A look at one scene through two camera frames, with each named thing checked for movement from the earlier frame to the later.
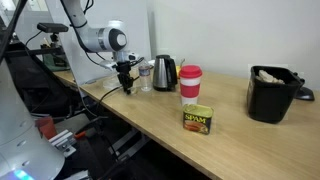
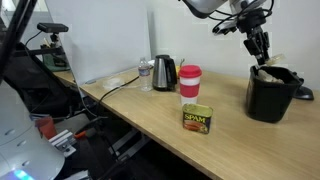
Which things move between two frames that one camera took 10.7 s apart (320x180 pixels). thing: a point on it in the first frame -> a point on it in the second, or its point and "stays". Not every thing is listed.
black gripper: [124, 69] -> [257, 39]
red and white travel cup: [190, 82] stays
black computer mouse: [305, 94] stays
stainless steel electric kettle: [164, 73] stays
